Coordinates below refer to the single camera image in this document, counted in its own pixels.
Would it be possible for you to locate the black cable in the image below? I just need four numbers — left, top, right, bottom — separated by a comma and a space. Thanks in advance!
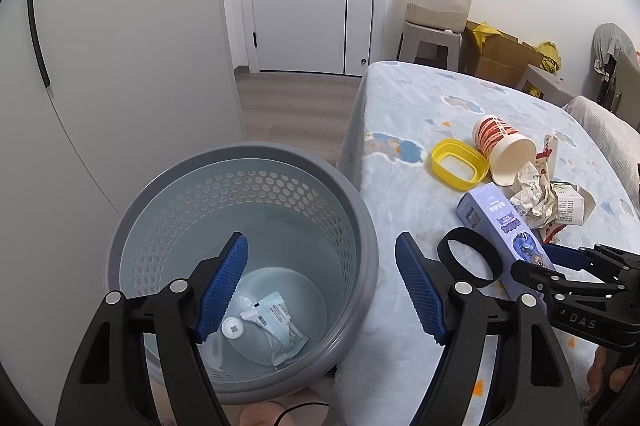
272, 402, 328, 426

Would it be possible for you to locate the grey plastic stool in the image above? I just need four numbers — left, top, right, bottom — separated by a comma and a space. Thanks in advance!
515, 65, 576, 107
397, 20, 463, 70

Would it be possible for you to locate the black strap loop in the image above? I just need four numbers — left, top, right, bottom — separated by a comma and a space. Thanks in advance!
437, 227, 506, 289

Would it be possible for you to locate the small white carton box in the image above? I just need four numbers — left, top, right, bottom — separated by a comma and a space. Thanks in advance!
550, 181, 597, 227

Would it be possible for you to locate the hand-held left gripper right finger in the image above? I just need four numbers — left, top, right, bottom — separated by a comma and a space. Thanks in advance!
395, 231, 586, 426

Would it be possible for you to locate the yellow plastic ring lid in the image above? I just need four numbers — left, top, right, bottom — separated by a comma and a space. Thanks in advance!
431, 138, 491, 192

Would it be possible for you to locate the light blue printed blanket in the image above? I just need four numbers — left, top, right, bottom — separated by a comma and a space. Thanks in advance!
334, 61, 640, 426

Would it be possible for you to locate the grey garment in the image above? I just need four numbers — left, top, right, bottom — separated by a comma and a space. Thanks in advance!
593, 23, 638, 72

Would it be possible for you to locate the cream red snack packet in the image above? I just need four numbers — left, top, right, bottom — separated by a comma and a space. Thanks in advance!
537, 219, 566, 249

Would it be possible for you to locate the torn red white wrapper strip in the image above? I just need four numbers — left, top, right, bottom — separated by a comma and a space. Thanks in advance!
536, 133, 561, 181

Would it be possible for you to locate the black vertical wall strip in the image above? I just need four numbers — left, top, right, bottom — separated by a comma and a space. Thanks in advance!
27, 0, 52, 88

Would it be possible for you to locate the red and white paper cup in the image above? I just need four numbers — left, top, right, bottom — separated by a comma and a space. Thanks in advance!
472, 115, 538, 187

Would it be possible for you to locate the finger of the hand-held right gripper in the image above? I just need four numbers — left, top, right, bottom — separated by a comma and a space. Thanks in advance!
542, 243, 640, 282
510, 262, 628, 303

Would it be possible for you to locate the white printed packet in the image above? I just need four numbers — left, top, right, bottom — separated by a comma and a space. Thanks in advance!
240, 291, 308, 367

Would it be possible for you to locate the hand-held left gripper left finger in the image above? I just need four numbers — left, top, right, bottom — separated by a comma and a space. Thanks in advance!
55, 231, 249, 426

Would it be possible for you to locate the yellow plastic bag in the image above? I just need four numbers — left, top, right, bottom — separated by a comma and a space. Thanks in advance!
537, 40, 563, 74
472, 21, 501, 50

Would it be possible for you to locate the chair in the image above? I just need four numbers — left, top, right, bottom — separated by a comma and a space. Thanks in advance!
600, 51, 640, 129

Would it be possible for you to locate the beige cloth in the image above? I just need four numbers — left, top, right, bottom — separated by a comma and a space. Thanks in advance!
562, 95, 640, 207

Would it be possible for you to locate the crumpled white paper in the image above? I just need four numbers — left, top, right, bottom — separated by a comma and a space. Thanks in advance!
510, 159, 561, 229

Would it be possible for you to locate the light blue carton box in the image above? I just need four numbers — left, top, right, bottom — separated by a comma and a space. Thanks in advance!
456, 186, 558, 302

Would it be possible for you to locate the grey perforated trash bin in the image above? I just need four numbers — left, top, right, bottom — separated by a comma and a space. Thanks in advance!
103, 141, 378, 404

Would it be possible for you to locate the brown cardboard box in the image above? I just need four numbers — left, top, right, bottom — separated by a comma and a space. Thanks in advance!
459, 20, 546, 90

